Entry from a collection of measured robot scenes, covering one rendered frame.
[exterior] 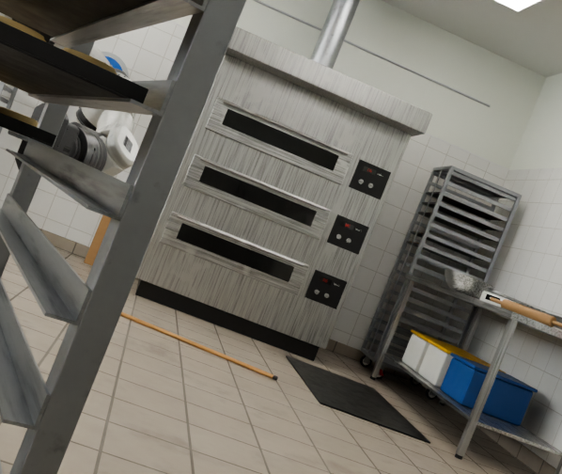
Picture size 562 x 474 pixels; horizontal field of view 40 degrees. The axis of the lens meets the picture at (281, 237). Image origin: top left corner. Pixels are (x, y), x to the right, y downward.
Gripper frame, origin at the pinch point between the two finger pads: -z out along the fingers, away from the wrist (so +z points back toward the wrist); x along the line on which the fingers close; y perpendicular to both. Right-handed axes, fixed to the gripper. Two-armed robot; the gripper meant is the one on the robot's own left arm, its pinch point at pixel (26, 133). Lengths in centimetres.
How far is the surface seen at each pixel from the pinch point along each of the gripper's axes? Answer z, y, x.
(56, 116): -3.4, 6.6, 4.1
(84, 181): -36, 37, -2
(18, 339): -36, 36, -19
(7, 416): -49, 46, -21
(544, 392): 446, 109, -33
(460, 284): 481, 30, 14
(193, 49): -48, 49, 11
